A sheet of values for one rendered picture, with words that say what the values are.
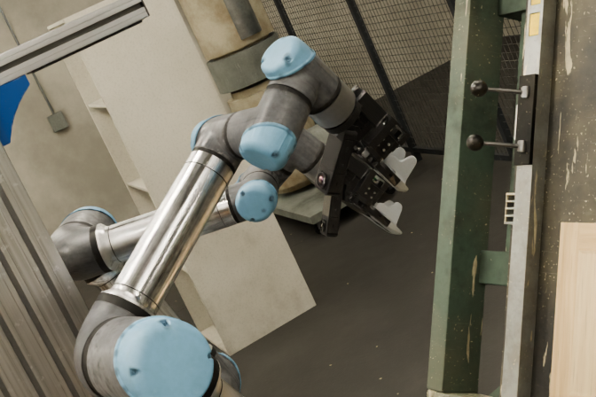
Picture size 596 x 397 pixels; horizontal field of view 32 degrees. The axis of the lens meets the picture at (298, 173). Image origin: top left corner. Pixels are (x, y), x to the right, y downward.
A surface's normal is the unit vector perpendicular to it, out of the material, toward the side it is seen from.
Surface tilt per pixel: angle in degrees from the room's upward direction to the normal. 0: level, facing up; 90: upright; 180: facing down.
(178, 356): 83
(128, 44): 90
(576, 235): 57
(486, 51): 90
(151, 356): 84
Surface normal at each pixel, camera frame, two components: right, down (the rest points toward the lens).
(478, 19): 0.51, -0.02
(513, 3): -0.86, -0.11
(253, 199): -0.03, 0.25
